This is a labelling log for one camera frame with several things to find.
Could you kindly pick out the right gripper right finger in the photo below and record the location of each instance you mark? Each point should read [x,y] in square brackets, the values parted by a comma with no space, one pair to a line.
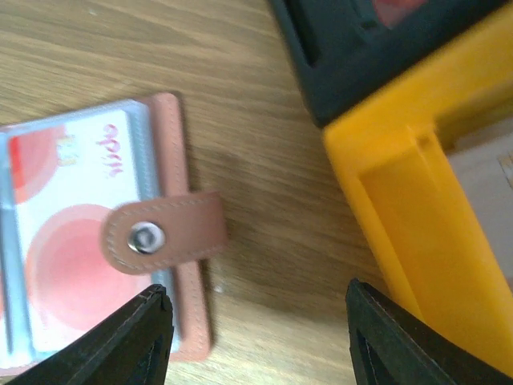
[388,345]

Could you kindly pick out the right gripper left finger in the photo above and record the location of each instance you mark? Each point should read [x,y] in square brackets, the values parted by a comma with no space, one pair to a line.
[131,346]

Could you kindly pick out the pink card holder wallet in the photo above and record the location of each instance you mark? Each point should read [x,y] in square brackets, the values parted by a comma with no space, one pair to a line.
[164,234]

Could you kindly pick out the red white credit card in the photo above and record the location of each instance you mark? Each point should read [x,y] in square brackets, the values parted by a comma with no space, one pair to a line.
[67,177]

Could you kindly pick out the black bin red cards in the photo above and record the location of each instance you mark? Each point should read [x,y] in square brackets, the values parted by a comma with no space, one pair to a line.
[344,51]

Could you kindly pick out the yellow bin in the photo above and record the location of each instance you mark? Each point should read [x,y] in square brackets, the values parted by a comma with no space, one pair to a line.
[388,154]

